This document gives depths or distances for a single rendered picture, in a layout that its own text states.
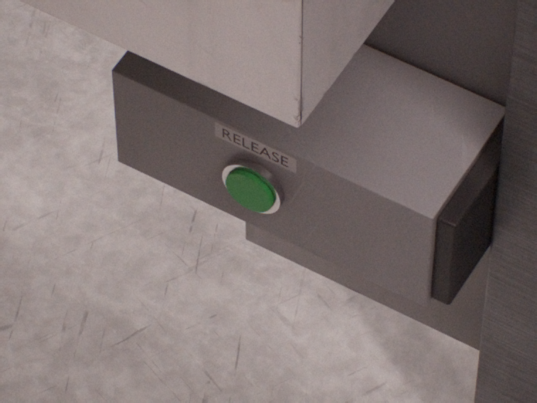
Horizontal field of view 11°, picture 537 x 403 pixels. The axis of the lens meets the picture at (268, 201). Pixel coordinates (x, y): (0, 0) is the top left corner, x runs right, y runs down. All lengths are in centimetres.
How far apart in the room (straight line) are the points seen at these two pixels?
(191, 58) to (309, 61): 6
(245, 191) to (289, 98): 23
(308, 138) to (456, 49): 9
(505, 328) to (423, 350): 126
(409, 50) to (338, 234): 11
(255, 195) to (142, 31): 22
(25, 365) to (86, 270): 13
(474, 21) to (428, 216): 10
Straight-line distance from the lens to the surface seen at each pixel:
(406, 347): 282
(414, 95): 149
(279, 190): 149
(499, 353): 159
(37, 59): 306
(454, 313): 166
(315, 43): 126
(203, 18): 126
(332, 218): 148
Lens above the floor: 234
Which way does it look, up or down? 53 degrees down
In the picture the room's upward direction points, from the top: straight up
